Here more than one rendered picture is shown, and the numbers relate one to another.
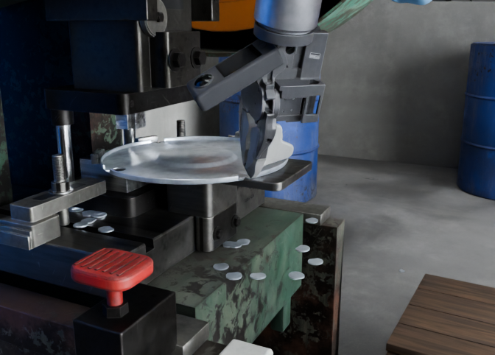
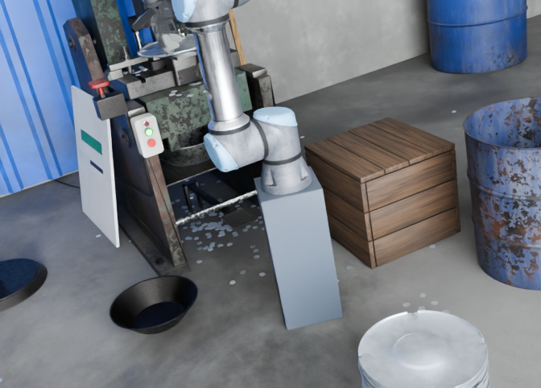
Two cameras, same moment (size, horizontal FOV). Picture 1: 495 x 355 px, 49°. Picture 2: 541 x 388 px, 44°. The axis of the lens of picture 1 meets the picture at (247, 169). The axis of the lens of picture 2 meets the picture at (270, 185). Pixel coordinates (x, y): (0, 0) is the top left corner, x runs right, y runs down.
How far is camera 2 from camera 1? 1.89 m
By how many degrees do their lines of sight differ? 39
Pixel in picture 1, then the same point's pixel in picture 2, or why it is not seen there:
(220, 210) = (183, 68)
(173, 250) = (159, 84)
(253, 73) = (146, 17)
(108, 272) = (92, 84)
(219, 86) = (137, 22)
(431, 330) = (335, 142)
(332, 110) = not seen: outside the picture
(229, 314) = (173, 109)
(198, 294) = (152, 99)
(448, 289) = (383, 125)
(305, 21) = not seen: outside the picture
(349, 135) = not seen: outside the picture
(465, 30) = not seen: outside the picture
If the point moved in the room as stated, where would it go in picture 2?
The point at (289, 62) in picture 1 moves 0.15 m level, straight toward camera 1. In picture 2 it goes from (158, 11) to (122, 23)
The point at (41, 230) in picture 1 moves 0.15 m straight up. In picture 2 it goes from (113, 74) to (101, 33)
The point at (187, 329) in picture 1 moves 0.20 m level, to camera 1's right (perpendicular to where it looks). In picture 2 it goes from (135, 108) to (177, 111)
